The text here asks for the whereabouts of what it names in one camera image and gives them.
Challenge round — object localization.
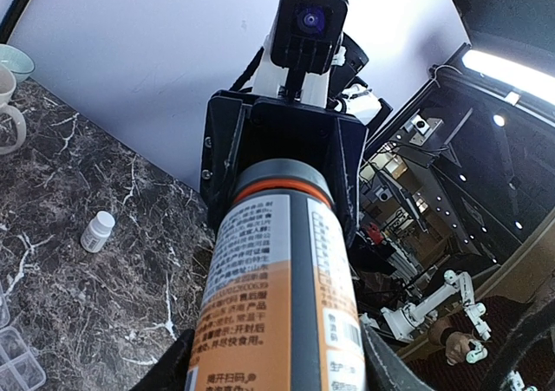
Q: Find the small white pill bottle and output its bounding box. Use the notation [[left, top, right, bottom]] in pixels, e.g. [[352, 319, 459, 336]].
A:
[[80, 211, 115, 253]]

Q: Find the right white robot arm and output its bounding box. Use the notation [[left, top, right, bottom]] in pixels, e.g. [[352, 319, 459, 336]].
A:
[[200, 36, 392, 244]]

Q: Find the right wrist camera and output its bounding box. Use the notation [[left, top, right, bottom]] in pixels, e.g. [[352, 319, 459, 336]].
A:
[[252, 0, 349, 108]]

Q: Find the green ceramic bowl right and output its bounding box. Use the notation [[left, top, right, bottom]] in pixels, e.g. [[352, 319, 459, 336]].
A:
[[0, 44, 36, 82]]

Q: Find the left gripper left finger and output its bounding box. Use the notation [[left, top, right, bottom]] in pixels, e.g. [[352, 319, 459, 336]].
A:
[[130, 329, 194, 391]]

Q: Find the right black frame post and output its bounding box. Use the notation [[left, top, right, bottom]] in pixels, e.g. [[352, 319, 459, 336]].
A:
[[1, 0, 31, 44]]

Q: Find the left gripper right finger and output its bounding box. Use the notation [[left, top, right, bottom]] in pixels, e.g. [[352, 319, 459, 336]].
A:
[[362, 322, 432, 391]]

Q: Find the ceiling light strip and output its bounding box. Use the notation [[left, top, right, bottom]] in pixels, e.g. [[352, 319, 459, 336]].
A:
[[462, 49, 554, 105]]

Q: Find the orange pill bottle grey cap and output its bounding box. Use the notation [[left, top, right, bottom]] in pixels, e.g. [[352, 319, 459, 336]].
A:
[[186, 159, 368, 390]]

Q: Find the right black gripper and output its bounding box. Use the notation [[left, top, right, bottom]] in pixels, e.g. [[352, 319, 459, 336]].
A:
[[199, 90, 368, 248]]

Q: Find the clear plastic pill organizer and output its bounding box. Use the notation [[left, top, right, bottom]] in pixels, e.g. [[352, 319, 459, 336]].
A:
[[1, 290, 47, 391]]

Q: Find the beige ceramic mug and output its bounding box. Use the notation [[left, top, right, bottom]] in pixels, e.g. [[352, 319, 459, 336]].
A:
[[1, 65, 27, 155]]

